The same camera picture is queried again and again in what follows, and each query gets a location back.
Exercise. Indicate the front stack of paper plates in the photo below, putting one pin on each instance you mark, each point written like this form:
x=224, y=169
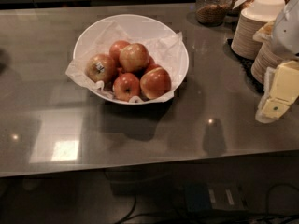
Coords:
x=265, y=58

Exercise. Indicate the stack of paper plates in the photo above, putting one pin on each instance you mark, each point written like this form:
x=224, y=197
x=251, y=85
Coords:
x=265, y=58
x=248, y=24

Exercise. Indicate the red apple with sticker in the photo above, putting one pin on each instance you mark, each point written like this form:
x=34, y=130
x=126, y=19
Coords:
x=101, y=67

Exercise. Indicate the white paper liner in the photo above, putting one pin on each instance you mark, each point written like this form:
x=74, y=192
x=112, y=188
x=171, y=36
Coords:
x=129, y=67

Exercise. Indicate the black tray under plates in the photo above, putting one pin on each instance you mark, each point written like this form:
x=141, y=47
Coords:
x=246, y=65

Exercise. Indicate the dark box under table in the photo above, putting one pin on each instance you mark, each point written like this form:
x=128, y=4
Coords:
x=214, y=197

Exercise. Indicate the white paper bowl stack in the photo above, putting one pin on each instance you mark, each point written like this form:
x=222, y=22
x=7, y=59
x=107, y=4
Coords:
x=264, y=10

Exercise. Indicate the red apple back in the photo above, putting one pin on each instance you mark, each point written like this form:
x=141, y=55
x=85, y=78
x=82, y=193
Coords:
x=116, y=48

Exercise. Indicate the red apple hidden middle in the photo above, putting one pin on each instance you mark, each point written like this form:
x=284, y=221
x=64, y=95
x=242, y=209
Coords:
x=152, y=65

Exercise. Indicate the back stack of paper plates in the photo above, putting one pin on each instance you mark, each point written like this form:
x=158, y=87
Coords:
x=248, y=24

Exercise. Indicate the glass jar with cereal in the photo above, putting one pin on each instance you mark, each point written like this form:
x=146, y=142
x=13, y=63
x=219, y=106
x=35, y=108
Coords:
x=211, y=12

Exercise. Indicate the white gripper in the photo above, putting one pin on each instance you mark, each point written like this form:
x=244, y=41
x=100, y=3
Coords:
x=287, y=34

